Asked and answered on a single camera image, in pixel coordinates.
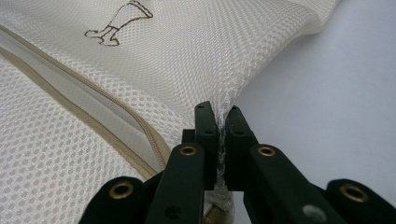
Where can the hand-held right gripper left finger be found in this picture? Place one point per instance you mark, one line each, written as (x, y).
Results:
(196, 161)

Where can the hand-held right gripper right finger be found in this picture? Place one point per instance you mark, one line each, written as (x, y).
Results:
(258, 168)

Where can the white mesh laundry bag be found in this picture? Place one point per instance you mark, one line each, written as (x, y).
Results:
(124, 93)

